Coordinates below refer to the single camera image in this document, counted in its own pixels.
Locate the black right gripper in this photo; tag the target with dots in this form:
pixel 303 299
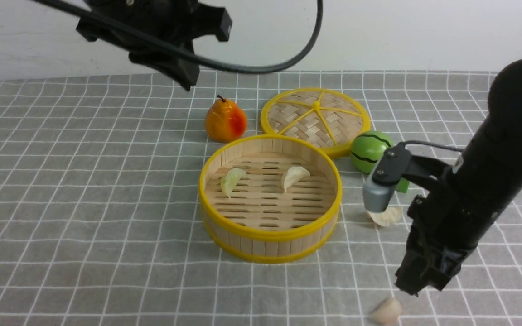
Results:
pixel 436 247

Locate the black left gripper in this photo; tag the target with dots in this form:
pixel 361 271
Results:
pixel 177 22

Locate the white ridged dumpling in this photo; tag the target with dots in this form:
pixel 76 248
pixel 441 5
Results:
pixel 389 217

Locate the pinkish white dumpling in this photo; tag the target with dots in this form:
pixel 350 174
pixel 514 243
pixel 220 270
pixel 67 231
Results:
pixel 387 312

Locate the pale green dumpling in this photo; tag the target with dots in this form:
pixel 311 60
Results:
pixel 229 181

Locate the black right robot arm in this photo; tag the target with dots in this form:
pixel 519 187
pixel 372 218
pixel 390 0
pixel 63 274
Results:
pixel 465 199

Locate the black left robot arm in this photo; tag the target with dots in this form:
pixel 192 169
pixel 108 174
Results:
pixel 100 20

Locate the woven bamboo steamer lid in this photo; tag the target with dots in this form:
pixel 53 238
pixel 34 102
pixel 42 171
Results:
pixel 325 118

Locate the bamboo steamer tray yellow rim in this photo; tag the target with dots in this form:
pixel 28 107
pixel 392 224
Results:
pixel 260 223

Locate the green foam cube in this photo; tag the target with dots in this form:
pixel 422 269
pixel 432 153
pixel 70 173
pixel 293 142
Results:
pixel 402 186

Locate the orange toy pear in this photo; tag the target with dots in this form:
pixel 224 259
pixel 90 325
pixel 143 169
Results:
pixel 225 122

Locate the green toy watermelon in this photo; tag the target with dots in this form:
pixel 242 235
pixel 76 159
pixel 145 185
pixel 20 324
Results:
pixel 367 148

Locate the grey checked tablecloth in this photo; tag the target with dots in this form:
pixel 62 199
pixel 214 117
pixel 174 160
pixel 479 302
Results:
pixel 100 224

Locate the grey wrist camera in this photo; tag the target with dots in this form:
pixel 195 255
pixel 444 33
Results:
pixel 385 181

